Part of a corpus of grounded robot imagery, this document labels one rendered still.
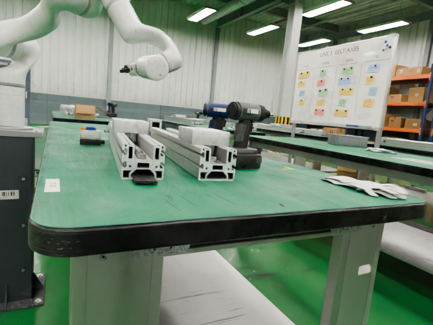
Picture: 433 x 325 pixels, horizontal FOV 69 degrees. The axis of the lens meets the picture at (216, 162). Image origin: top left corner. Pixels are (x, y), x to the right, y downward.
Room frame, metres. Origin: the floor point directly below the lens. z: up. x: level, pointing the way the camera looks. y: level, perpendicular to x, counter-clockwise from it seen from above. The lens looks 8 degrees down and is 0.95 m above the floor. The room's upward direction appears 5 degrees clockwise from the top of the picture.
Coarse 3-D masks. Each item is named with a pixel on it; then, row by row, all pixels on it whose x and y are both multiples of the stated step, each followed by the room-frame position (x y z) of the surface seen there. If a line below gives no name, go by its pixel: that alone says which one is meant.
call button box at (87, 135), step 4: (80, 132) 1.28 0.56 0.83; (84, 132) 1.29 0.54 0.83; (88, 132) 1.29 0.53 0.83; (92, 132) 1.30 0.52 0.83; (96, 132) 1.30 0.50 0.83; (100, 132) 1.31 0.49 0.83; (80, 136) 1.28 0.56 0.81; (84, 136) 1.29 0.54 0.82; (88, 136) 1.29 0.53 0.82; (92, 136) 1.30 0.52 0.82; (96, 136) 1.30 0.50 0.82; (100, 136) 1.31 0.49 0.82; (80, 140) 1.28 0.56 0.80; (84, 140) 1.29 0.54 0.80; (88, 140) 1.29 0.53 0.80; (92, 140) 1.30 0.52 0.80; (96, 140) 1.31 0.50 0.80; (100, 140) 1.31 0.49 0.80; (84, 144) 1.29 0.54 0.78; (88, 144) 1.29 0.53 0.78; (92, 144) 1.30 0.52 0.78; (96, 144) 1.30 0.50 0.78; (100, 144) 1.31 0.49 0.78
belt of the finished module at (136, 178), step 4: (136, 172) 0.78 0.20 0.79; (140, 172) 0.78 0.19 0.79; (144, 172) 0.79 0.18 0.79; (148, 172) 0.79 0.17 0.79; (132, 176) 0.73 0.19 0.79; (136, 176) 0.73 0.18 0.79; (140, 176) 0.74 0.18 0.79; (144, 176) 0.74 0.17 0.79; (148, 176) 0.74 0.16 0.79; (152, 176) 0.75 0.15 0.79; (136, 180) 0.69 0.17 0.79; (140, 180) 0.69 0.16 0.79; (144, 180) 0.70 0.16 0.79; (148, 180) 0.70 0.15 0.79; (152, 180) 0.71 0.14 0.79; (156, 180) 0.71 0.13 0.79
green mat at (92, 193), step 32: (64, 128) 1.99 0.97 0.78; (96, 128) 2.24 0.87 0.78; (64, 160) 0.91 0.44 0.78; (96, 160) 0.95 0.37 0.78; (64, 192) 0.57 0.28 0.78; (96, 192) 0.60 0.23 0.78; (128, 192) 0.62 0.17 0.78; (160, 192) 0.64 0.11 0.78; (192, 192) 0.67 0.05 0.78; (224, 192) 0.69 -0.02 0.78; (256, 192) 0.72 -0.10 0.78; (288, 192) 0.75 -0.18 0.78; (320, 192) 0.79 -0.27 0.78; (352, 192) 0.83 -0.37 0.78; (64, 224) 0.42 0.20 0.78; (96, 224) 0.43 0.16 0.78
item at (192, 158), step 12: (156, 132) 1.47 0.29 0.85; (168, 132) 1.25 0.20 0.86; (168, 144) 1.15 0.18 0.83; (180, 144) 1.03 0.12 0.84; (192, 144) 0.87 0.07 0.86; (168, 156) 1.14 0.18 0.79; (180, 156) 0.98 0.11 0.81; (192, 156) 0.86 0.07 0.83; (204, 156) 0.80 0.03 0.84; (216, 156) 0.89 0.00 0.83; (228, 156) 0.85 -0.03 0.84; (192, 168) 0.85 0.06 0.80; (204, 168) 0.80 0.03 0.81; (216, 168) 0.83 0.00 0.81; (228, 168) 0.83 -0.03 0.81; (204, 180) 0.80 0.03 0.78; (216, 180) 0.81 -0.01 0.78; (228, 180) 0.83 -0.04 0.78
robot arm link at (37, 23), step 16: (48, 0) 1.21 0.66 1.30; (64, 0) 1.22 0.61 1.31; (80, 0) 1.27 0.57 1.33; (32, 16) 1.31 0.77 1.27; (48, 16) 1.28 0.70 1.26; (0, 32) 1.32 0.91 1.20; (16, 32) 1.33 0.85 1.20; (32, 32) 1.34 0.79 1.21; (48, 32) 1.36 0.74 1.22; (0, 48) 1.33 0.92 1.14
